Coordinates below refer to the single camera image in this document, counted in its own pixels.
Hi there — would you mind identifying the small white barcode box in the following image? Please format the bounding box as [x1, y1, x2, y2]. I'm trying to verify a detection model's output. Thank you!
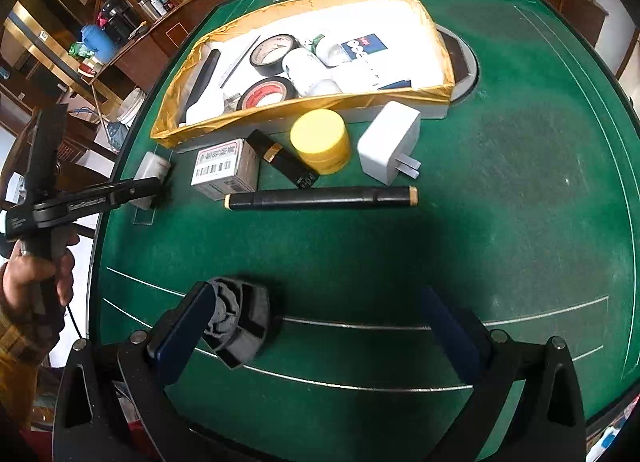
[191, 138, 259, 201]

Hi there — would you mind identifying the black tape roll red core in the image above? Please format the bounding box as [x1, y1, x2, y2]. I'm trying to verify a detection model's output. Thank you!
[236, 77, 297, 110]

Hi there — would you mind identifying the black gold lipstick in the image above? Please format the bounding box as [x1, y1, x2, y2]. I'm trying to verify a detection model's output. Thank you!
[246, 130, 319, 189]

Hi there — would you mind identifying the long black marker pen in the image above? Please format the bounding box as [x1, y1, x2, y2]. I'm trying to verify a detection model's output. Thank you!
[224, 186, 419, 211]

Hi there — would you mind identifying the yellow lid jar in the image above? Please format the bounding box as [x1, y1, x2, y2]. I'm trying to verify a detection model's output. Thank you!
[290, 109, 352, 175]

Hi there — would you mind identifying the white charger plug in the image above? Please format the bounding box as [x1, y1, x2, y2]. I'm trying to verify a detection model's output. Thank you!
[357, 102, 421, 186]

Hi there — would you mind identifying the white marker pen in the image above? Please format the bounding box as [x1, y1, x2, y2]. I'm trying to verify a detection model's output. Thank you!
[219, 33, 260, 89]

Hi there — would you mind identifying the white bottle green leaf label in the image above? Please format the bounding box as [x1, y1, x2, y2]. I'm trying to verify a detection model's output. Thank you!
[282, 48, 343, 97]

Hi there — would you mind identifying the blue white medicine box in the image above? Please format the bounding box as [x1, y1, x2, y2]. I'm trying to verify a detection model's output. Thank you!
[331, 33, 412, 94]

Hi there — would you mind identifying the person's left hand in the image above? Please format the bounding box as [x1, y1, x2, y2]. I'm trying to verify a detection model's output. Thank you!
[1, 241, 75, 321]

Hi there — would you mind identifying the black grey fan object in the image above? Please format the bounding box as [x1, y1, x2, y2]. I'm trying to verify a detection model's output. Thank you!
[202, 277, 271, 370]

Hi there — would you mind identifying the white plastic bucket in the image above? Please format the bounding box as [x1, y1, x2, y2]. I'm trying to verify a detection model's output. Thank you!
[116, 86, 146, 127]

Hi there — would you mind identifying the white adapter in tray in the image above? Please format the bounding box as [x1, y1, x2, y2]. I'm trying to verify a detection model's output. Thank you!
[186, 88, 241, 125]

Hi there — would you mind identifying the black pen near gripper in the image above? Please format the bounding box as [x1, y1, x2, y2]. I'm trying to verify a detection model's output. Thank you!
[178, 48, 221, 125]

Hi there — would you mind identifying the blue thermos jug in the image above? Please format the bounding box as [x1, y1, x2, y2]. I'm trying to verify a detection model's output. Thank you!
[80, 25, 117, 64]

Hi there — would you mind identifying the black tape roll white core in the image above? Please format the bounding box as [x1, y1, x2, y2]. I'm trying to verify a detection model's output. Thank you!
[250, 33, 299, 77]

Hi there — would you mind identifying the white bottle in tray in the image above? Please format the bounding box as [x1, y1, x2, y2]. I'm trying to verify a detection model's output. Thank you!
[307, 34, 350, 68]

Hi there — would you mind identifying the gold-edged white tray box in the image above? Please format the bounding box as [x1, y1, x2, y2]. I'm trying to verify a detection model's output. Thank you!
[150, 0, 454, 148]

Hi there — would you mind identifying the round table centre plate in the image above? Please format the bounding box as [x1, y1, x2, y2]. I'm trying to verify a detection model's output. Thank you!
[436, 25, 480, 104]

